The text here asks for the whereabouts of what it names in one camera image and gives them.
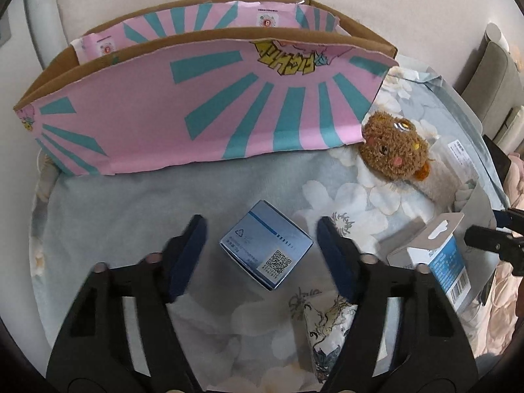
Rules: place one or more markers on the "dragon print tissue pack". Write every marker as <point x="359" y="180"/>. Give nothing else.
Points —
<point x="325" y="331"/>

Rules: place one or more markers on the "pink cloth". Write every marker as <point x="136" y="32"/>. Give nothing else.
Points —
<point x="516" y="180"/>

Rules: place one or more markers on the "white fluffy cloth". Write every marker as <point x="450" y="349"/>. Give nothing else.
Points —
<point x="440" y="182"/>

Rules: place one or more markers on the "white blue hang-tab carton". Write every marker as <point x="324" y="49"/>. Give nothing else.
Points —
<point x="444" y="262"/>

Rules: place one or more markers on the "small blue carton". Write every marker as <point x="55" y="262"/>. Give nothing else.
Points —
<point x="262" y="241"/>

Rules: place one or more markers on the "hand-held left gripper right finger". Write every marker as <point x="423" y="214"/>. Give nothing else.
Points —
<point x="333" y="254"/>

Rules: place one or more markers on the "pink teal-rayed cardboard box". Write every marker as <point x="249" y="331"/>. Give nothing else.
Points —
<point x="204" y="102"/>

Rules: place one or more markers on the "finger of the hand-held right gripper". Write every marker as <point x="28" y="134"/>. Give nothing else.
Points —
<point x="495" y="243"/>
<point x="509" y="217"/>

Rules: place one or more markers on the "grey mailer bag white label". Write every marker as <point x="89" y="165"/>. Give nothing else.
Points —
<point x="464" y="159"/>

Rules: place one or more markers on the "grey upholstered chair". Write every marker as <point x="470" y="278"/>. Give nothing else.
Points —
<point x="497" y="73"/>

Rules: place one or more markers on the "brown plush bear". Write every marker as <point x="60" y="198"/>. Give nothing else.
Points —
<point x="393" y="143"/>

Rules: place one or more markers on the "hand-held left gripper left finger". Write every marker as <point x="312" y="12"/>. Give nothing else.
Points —
<point x="187" y="256"/>

